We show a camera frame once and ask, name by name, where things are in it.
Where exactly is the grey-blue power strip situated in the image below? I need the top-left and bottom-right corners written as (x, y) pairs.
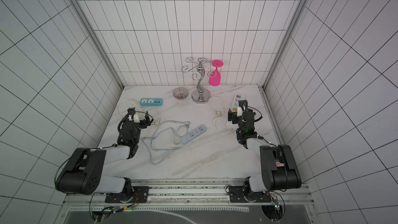
top-left (180, 124), bottom-right (207, 145)

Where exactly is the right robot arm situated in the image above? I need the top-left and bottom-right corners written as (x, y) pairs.
top-left (228, 100), bottom-right (302, 202)

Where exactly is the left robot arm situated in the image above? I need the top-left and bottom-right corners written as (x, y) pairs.
top-left (55, 107), bottom-right (154, 198)

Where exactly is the white multicolour power strip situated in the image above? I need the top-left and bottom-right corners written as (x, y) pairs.
top-left (231, 93), bottom-right (246, 112)

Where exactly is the teal power strip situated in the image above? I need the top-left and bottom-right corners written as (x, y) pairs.
top-left (140, 98), bottom-right (163, 107)

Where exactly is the pink wine glass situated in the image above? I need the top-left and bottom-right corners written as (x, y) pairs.
top-left (209, 60), bottom-right (223, 87)

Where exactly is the chrome wine glass rack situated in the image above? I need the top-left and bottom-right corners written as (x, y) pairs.
top-left (181, 57), bottom-right (214, 104)

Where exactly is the small clear glass bowl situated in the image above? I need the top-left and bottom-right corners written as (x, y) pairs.
top-left (173, 87), bottom-right (189, 100)

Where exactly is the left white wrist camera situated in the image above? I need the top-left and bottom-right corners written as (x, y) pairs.
top-left (133, 113), bottom-right (140, 123)

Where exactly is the cream cord of teal strip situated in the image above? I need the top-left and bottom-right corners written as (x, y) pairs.
top-left (116, 99), bottom-right (161, 138)

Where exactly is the white cord of multicolour strip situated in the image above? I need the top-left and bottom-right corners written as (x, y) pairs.
top-left (208, 95), bottom-right (233, 135)

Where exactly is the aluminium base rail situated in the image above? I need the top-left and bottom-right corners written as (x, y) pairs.
top-left (64, 178), bottom-right (315, 207)

